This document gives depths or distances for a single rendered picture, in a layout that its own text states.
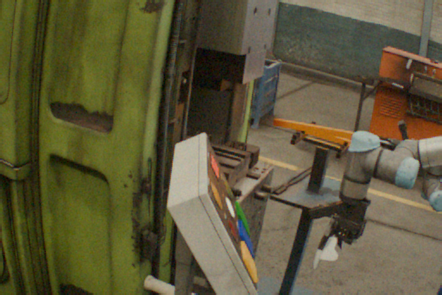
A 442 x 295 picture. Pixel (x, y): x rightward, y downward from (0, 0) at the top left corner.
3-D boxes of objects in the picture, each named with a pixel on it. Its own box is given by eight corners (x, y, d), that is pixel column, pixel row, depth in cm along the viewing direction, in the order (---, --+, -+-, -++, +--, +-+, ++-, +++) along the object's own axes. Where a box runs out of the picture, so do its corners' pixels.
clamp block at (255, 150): (258, 162, 183) (261, 146, 181) (250, 169, 176) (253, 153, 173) (229, 154, 187) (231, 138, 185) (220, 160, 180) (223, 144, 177)
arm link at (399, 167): (423, 153, 103) (388, 141, 109) (417, 165, 94) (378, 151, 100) (415, 182, 106) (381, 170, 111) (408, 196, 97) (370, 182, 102)
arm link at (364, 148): (379, 143, 99) (348, 133, 103) (369, 188, 103) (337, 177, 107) (386, 137, 105) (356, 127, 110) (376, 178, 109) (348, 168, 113)
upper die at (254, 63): (262, 76, 160) (266, 49, 157) (242, 84, 143) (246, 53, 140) (155, 55, 174) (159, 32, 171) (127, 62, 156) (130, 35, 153)
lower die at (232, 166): (247, 172, 172) (251, 150, 170) (226, 192, 155) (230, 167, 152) (146, 143, 186) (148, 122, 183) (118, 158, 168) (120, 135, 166)
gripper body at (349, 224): (349, 247, 108) (363, 205, 104) (322, 235, 113) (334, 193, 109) (362, 237, 114) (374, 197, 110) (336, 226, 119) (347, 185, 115)
